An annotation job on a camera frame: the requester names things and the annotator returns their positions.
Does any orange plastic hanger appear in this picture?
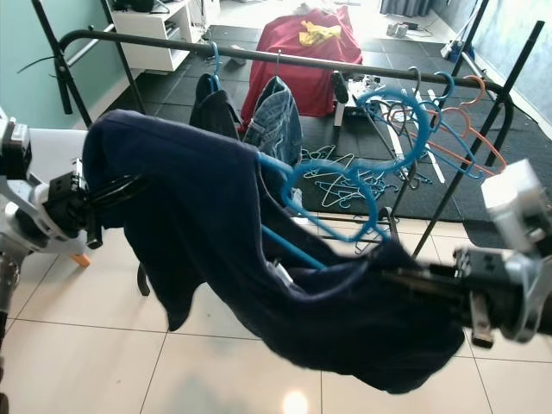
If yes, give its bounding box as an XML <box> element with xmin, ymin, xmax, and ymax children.
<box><xmin>388</xmin><ymin>76</ymin><xmax>508</xmax><ymax>178</ymax></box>

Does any navy blue shirt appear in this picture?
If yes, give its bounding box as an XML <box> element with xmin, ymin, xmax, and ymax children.
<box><xmin>82</xmin><ymin>110</ymin><xmax>467</xmax><ymax>396</ymax></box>

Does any yellow cloth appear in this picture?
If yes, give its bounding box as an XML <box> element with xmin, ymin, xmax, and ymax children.
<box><xmin>298</xmin><ymin>22</ymin><xmax>342</xmax><ymax>46</ymax></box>

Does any white shelf unit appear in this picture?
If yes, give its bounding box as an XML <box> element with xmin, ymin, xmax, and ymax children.
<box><xmin>112</xmin><ymin>0</ymin><xmax>195</xmax><ymax>72</ymax></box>

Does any blue plastic hanger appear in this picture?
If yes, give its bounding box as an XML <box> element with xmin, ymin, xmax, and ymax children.
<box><xmin>257</xmin><ymin>82</ymin><xmax>441</xmax><ymax>270</ymax></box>

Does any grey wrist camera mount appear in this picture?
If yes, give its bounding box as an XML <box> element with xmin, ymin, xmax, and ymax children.
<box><xmin>3</xmin><ymin>121</ymin><xmax>72</xmax><ymax>253</ymax></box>
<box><xmin>479</xmin><ymin>160</ymin><xmax>552</xmax><ymax>344</ymax></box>

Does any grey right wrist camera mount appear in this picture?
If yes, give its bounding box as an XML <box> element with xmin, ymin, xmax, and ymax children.
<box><xmin>479</xmin><ymin>160</ymin><xmax>552</xmax><ymax>344</ymax></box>

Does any tangled wire hangers heap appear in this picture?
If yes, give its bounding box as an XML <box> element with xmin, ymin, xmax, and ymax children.
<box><xmin>298</xmin><ymin>151</ymin><xmax>436</xmax><ymax>208</ymax></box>

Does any thin blue hanger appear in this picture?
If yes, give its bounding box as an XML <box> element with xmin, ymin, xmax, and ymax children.
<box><xmin>205</xmin><ymin>41</ymin><xmax>223</xmax><ymax>91</ymax></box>

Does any blue denim garment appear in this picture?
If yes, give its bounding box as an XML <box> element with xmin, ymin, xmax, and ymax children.
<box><xmin>246</xmin><ymin>76</ymin><xmax>298</xmax><ymax>143</ymax></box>

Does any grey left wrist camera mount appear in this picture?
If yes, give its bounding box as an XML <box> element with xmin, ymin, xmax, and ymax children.
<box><xmin>3</xmin><ymin>121</ymin><xmax>72</xmax><ymax>253</ymax></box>

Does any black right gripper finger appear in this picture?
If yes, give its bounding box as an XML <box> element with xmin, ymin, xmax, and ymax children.
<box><xmin>392</xmin><ymin>279</ymin><xmax>458</xmax><ymax>298</ymax></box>
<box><xmin>386</xmin><ymin>267</ymin><xmax>458</xmax><ymax>282</ymax></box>

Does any grey wire hanger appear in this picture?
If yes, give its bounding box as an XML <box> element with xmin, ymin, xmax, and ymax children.
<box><xmin>362</xmin><ymin>67</ymin><xmax>432</xmax><ymax>139</ymax></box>

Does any black floor mat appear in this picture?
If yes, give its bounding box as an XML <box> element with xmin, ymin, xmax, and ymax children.
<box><xmin>86</xmin><ymin>26</ymin><xmax>552</xmax><ymax>225</ymax></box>

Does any red cloth cover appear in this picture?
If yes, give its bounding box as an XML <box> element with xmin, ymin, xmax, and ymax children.
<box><xmin>240</xmin><ymin>10</ymin><xmax>363</xmax><ymax>122</ymax></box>

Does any small blue box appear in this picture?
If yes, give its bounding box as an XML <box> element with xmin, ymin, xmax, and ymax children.
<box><xmin>440</xmin><ymin>39</ymin><xmax>467</xmax><ymax>60</ymax></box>

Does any dark hanging jacket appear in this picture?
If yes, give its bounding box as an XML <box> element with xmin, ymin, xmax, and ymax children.
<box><xmin>191</xmin><ymin>73</ymin><xmax>247</xmax><ymax>130</ymax></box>

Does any black white floor device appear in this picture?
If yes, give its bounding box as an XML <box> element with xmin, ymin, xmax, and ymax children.
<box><xmin>329</xmin><ymin>71</ymin><xmax>385</xmax><ymax>117</ymax></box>

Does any black metal clothes rack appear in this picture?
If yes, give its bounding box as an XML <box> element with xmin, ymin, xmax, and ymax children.
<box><xmin>30</xmin><ymin>0</ymin><xmax>552</xmax><ymax>298</ymax></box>

